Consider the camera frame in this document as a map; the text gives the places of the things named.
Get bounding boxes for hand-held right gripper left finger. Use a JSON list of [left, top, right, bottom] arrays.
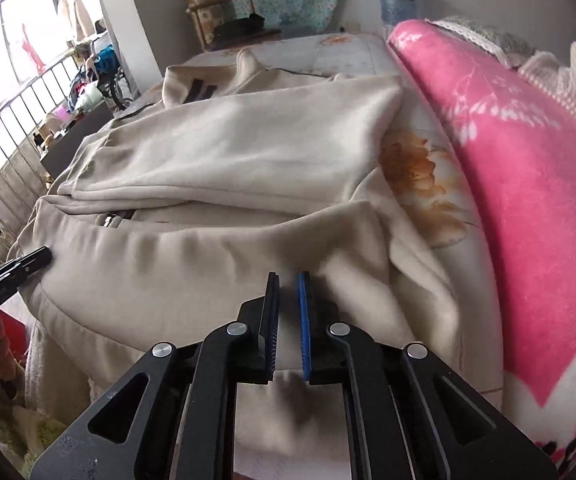
[[30, 271, 281, 480]]

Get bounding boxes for white plastic bag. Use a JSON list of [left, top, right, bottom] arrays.
[[75, 85, 103, 113]]

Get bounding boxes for white fleece cloth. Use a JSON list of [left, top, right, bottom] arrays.
[[22, 320, 93, 436]]

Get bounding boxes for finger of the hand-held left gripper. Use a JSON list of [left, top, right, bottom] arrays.
[[0, 246, 53, 287]]

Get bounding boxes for blue bag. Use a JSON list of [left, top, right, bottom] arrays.
[[92, 45, 121, 76]]

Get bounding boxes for floral bed sheet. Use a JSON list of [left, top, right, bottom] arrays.
[[112, 32, 506, 401]]

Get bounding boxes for pink checked cloth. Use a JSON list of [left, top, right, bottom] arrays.
[[518, 40, 576, 141]]

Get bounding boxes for red hanging cloth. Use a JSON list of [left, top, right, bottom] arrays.
[[20, 22, 48, 76]]

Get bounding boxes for metal window railing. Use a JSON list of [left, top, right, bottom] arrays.
[[0, 52, 83, 271]]

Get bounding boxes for beige hanging garment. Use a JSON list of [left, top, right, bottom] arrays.
[[56, 0, 93, 43]]

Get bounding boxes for wooden chair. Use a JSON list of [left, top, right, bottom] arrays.
[[186, 0, 283, 53]]

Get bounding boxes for beige zip jacket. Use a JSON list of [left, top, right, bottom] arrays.
[[5, 50, 469, 480]]

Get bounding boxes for blue water bottle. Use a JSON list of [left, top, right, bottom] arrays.
[[378, 0, 417, 36]]

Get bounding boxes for dark cabinet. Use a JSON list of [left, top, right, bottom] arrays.
[[40, 112, 113, 181]]

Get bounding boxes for bicycle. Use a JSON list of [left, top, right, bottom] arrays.
[[108, 72, 136, 111]]

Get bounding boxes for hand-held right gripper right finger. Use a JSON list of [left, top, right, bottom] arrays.
[[295, 271, 559, 480]]

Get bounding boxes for lace-trimmed cloth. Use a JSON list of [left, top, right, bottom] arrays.
[[430, 15, 539, 68]]

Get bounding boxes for red object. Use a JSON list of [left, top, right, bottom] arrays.
[[0, 307, 31, 356]]

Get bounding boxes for pink floral blanket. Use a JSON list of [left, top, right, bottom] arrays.
[[387, 19, 576, 471]]

